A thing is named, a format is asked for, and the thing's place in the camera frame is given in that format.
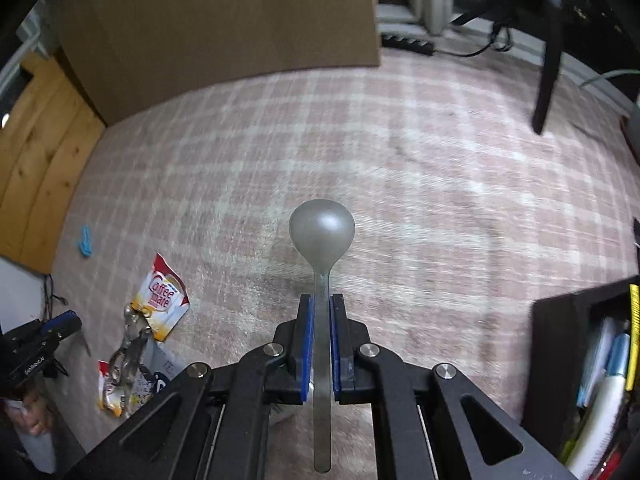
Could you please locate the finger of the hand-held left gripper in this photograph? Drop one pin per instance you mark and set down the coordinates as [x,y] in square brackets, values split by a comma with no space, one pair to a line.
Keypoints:
[65,322]

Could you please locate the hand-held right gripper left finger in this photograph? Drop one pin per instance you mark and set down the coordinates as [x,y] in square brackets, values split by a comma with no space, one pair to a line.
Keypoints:
[307,355]

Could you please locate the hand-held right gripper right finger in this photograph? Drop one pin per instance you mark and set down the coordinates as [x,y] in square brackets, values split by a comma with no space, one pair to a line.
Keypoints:
[335,355]

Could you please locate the grey metal spoon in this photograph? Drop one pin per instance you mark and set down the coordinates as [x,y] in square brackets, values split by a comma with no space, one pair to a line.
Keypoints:
[322,235]

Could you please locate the black storage container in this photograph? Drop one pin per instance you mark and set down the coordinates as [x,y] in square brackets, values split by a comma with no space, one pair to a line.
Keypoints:
[555,350]

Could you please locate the white tube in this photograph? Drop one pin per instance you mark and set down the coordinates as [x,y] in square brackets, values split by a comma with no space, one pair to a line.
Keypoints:
[600,420]

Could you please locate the person's left hand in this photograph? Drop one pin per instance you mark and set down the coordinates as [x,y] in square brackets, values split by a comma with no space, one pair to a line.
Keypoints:
[36,417]

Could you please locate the small blue clip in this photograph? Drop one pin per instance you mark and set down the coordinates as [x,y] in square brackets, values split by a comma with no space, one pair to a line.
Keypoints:
[85,242]

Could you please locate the small torn creamer packet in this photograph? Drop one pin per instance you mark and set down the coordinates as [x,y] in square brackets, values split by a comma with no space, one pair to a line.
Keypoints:
[117,390]

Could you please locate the red and white creamer packet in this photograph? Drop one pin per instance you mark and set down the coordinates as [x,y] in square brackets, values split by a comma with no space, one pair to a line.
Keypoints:
[160,300]

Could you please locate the pine plank board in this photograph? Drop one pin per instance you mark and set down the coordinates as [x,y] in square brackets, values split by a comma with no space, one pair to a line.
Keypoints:
[45,160]

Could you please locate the plaid blanket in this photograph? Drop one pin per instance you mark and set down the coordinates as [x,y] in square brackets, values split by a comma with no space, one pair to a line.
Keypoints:
[375,170]

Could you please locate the black power strip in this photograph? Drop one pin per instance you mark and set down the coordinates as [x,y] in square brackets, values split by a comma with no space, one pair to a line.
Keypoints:
[407,44]

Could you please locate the large light wooden board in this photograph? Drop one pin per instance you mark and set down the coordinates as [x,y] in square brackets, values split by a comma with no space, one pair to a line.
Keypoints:
[215,30]

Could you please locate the black tripod stand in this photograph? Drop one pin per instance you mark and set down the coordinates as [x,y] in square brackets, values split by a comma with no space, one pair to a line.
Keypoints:
[547,60]

